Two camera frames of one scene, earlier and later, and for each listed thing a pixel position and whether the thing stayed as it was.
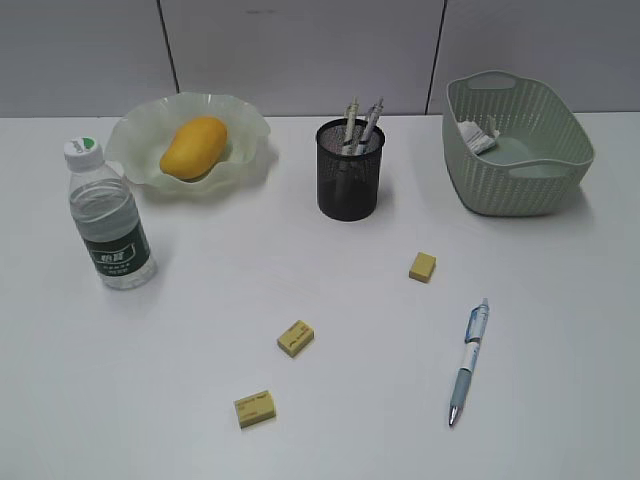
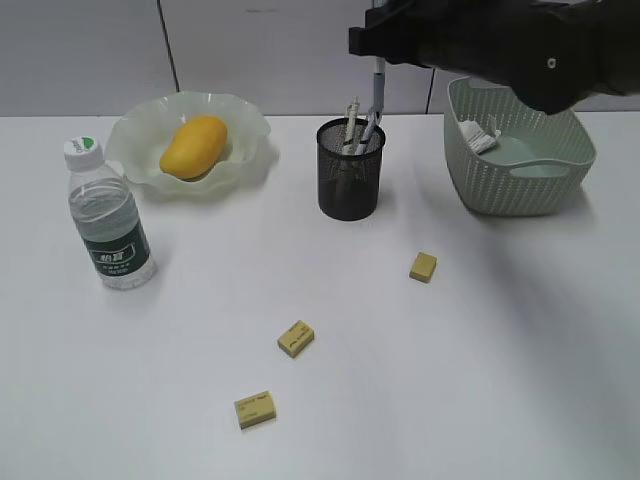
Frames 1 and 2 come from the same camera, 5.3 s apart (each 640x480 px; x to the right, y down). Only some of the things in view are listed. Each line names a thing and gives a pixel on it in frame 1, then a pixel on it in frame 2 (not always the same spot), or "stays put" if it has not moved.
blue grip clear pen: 474,334 -> 377,109
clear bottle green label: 107,217 stays put
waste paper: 480,141 stays put
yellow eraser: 295,338 stays put
